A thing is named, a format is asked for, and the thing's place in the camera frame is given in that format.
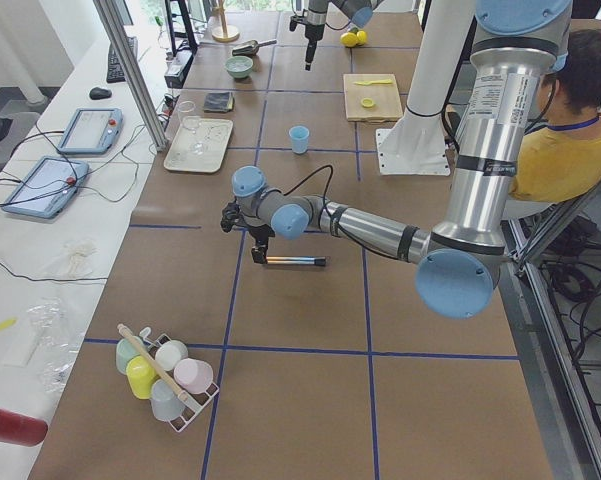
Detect grey folded cloth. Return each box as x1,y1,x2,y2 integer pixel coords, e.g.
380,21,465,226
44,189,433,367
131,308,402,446
203,92,234,113

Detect steel ice scoop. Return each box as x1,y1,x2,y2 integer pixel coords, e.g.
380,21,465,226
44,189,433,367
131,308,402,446
231,39,278,57

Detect cream bear serving tray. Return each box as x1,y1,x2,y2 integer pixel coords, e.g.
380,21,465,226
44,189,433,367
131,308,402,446
163,118,233,174

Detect aluminium frame post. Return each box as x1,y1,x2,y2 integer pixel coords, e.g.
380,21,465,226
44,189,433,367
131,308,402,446
93,0,168,152

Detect red bottle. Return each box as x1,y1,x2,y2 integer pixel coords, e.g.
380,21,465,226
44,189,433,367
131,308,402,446
0,408,48,447

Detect black keyboard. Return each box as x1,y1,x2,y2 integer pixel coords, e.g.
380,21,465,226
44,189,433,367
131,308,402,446
106,36,138,84

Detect wooden rack handle stick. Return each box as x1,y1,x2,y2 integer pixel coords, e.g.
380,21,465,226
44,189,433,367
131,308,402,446
117,323,188,403

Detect light blue paper cup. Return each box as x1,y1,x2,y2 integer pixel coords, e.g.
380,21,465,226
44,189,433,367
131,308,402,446
288,125,310,155

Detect pink plastic cup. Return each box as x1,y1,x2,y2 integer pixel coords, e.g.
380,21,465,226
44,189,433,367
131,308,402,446
173,358,214,394

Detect person in yellow shirt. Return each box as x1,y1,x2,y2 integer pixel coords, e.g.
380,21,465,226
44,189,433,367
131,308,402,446
509,29,601,204

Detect round wooden stand base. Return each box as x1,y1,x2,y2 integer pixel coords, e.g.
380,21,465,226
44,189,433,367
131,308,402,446
211,0,240,43

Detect grey plastic cup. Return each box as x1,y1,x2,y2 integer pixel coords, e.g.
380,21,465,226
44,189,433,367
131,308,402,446
150,379,185,422

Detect clear wine glass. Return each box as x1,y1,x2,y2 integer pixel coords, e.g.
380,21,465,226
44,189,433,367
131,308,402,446
176,101,206,155

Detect white plastic cup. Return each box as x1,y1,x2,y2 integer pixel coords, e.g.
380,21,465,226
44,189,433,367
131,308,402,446
155,340,188,372

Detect wooden cutting board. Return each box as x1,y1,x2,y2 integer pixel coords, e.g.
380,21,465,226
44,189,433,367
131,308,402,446
343,74,404,123

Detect yellow plastic knife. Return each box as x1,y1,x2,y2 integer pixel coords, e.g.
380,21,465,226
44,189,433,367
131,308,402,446
353,78,394,86

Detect steel muddler black tip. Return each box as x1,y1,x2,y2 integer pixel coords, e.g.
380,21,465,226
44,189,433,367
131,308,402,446
265,256,327,267

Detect green plastic cup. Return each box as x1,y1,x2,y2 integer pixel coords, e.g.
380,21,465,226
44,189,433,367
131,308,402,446
115,338,140,375

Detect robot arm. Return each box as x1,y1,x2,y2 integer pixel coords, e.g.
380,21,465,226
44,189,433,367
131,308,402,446
221,1,572,319
289,0,382,71

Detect upper teach pendant tablet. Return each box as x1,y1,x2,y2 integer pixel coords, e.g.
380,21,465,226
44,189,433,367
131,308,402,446
56,108,123,156

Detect yellow plastic cup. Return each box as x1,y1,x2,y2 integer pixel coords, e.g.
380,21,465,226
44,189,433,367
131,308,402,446
125,355,159,400

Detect black computer mouse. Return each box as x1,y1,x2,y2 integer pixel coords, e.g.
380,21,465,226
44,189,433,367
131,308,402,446
89,87,112,100

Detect green bowl of ice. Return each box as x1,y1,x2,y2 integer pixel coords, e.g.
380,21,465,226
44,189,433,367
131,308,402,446
224,55,254,80

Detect lower teach pendant tablet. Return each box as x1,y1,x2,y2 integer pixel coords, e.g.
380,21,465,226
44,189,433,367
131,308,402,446
1,156,90,220

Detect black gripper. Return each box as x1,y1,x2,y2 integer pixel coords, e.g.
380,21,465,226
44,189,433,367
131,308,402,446
220,202,275,264
289,13,325,71

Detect whole yellow lemons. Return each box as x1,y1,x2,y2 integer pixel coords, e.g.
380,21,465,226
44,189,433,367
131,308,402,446
340,29,368,48

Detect white wire cup rack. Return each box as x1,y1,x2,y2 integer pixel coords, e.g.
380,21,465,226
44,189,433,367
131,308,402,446
115,324,219,432

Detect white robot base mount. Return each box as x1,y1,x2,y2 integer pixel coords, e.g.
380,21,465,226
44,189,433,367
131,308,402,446
377,0,476,176

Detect teach pendant tablet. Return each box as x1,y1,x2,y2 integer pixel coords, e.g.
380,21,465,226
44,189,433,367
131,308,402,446
1,156,90,220
56,108,123,156

